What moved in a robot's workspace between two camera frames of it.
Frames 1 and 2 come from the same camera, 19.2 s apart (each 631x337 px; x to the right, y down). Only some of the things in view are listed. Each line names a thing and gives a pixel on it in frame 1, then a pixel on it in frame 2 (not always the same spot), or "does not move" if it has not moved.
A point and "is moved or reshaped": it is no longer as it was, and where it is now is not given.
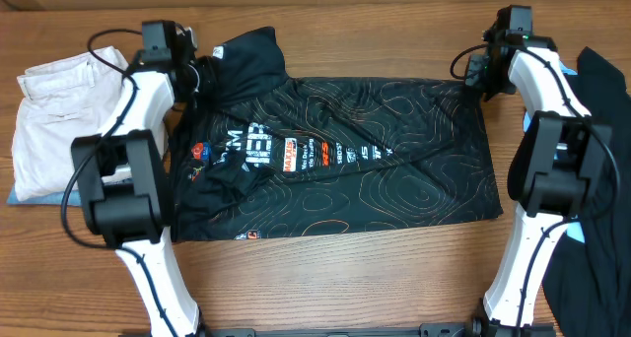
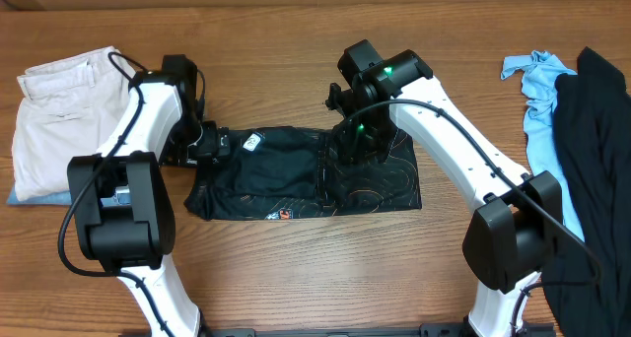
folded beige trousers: x=61 y=101 does not move
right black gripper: x=471 y=81 -> x=357 y=153
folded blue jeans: x=73 y=198 does not move
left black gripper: x=184 y=99 -> x=216 y=144
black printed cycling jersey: x=262 y=156 is moved or reshaped
